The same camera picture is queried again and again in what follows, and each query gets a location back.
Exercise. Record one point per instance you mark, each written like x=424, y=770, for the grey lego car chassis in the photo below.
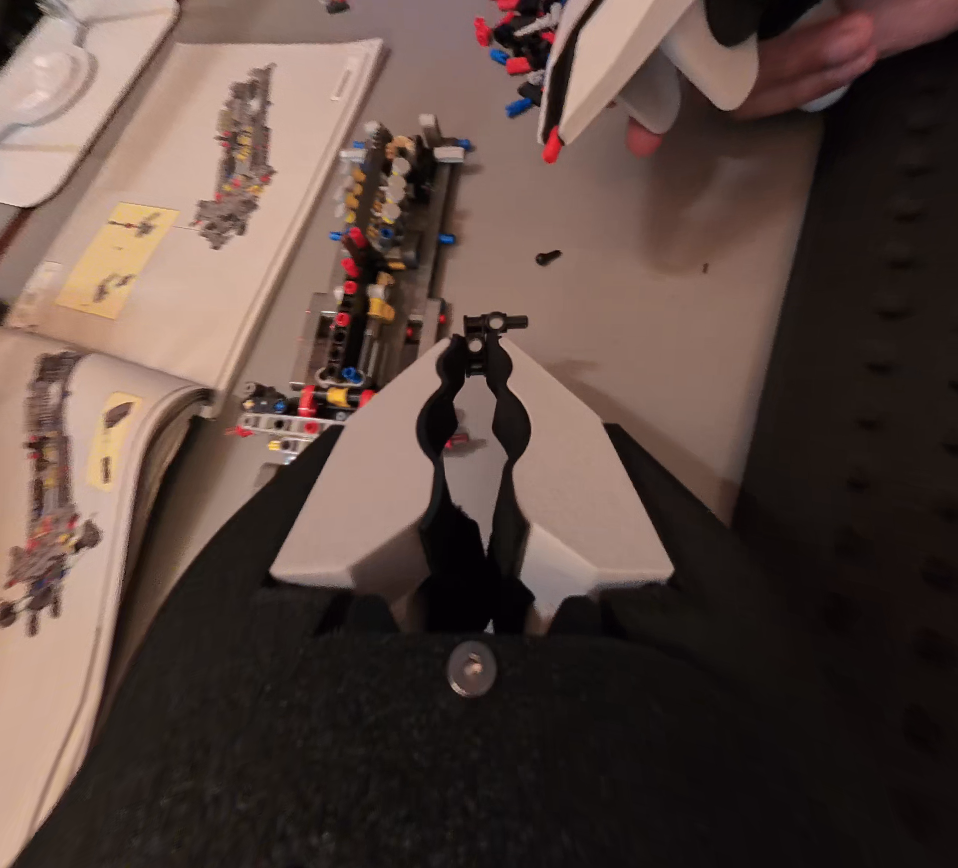
x=374, y=224

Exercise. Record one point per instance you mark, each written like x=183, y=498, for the black lego connector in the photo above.
x=495, y=322

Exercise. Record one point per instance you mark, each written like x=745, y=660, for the black dotted pad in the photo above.
x=861, y=434

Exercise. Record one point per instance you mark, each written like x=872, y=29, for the white document stand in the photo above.
x=112, y=60

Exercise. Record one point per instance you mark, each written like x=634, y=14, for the red lego pin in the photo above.
x=551, y=146

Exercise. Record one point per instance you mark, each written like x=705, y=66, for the lego instruction booklet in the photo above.
x=284, y=135

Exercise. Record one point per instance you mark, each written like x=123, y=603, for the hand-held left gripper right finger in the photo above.
x=591, y=509

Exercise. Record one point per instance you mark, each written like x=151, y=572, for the pile of small lego pieces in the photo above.
x=516, y=7

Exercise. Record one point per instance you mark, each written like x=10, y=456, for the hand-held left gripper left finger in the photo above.
x=352, y=509

